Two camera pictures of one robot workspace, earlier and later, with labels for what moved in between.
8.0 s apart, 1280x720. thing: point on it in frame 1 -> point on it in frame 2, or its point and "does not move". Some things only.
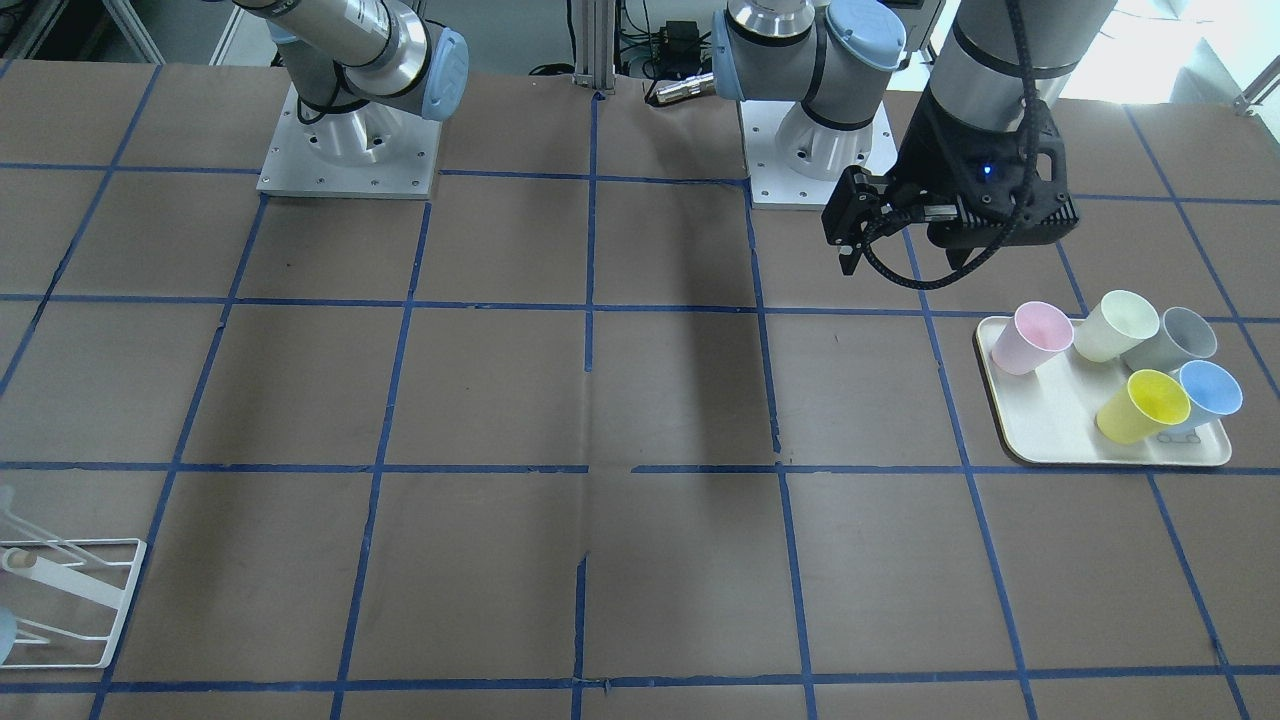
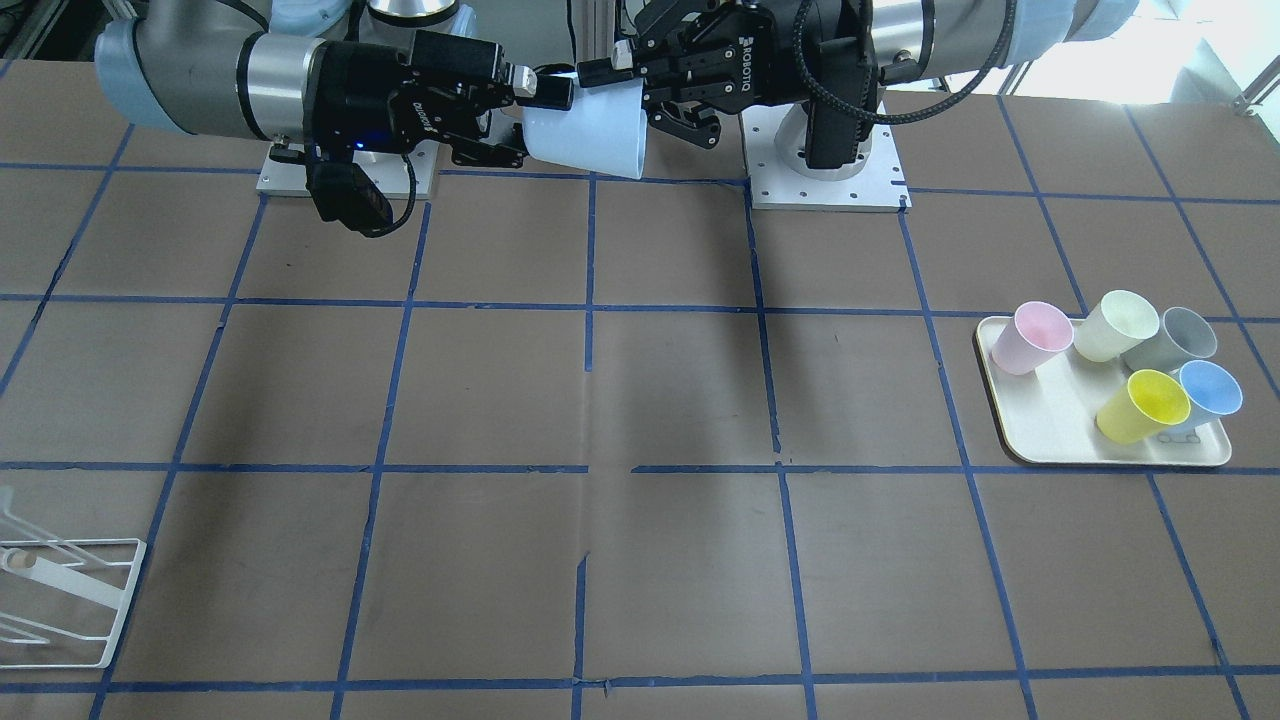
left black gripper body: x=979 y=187 -> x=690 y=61
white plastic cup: x=1107 y=329 does not move
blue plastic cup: x=1212 y=391 does not move
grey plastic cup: x=1181 y=336 does not move
